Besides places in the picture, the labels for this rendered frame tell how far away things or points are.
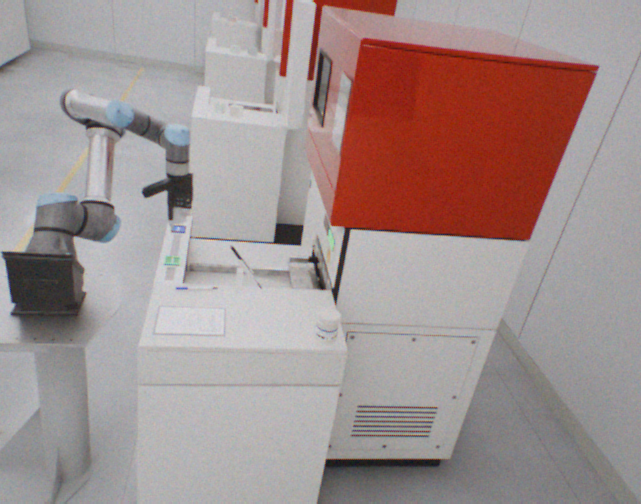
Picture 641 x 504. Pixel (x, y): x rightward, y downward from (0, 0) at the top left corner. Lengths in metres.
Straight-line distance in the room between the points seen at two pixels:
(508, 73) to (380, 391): 1.29
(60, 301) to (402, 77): 1.32
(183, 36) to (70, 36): 1.67
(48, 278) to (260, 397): 0.79
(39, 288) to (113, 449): 0.95
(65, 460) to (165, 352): 0.95
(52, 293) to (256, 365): 0.73
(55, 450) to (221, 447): 0.78
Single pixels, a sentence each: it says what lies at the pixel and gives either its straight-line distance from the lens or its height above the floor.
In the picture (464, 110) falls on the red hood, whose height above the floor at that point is 1.65.
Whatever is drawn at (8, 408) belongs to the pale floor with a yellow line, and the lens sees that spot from 2.99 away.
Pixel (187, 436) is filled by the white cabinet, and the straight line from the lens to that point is 1.91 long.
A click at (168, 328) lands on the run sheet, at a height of 0.97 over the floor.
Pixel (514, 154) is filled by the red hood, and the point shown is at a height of 1.53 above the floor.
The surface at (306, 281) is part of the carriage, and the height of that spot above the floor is 0.88.
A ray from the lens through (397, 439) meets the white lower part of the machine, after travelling 2.58.
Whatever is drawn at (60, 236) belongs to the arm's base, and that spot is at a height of 1.07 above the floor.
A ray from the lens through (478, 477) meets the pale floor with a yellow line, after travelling 2.87.
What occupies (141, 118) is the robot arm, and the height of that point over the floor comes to 1.47.
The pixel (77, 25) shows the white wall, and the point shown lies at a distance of 10.13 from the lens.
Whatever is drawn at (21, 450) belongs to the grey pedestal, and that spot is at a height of 0.10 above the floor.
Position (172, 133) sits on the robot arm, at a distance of 1.85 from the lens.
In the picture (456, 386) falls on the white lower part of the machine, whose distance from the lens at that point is 2.44.
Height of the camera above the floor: 2.00
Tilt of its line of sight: 29 degrees down
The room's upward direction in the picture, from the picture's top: 10 degrees clockwise
